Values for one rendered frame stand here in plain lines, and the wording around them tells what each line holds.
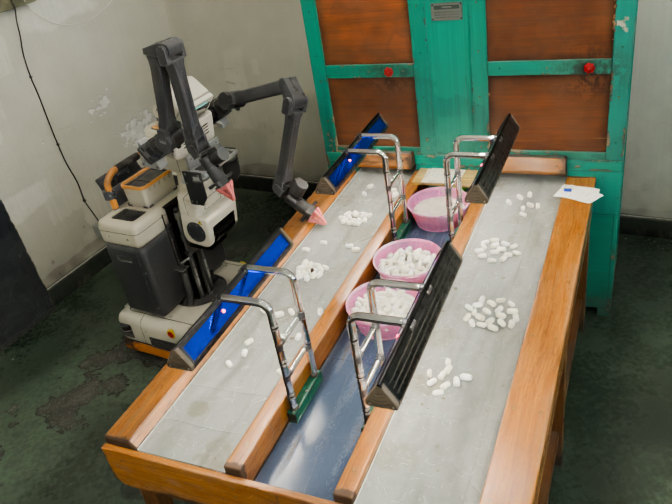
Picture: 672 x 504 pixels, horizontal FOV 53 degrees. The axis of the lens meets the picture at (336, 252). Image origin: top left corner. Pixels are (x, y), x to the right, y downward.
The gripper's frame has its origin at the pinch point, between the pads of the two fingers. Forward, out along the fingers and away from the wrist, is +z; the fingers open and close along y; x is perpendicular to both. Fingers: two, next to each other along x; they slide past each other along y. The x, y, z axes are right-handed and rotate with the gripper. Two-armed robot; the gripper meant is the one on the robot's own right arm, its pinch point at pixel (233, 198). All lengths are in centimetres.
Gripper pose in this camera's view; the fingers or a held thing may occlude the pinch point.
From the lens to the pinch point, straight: 272.5
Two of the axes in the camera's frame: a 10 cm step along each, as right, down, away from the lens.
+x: -7.1, 2.6, 6.5
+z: 5.3, 8.1, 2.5
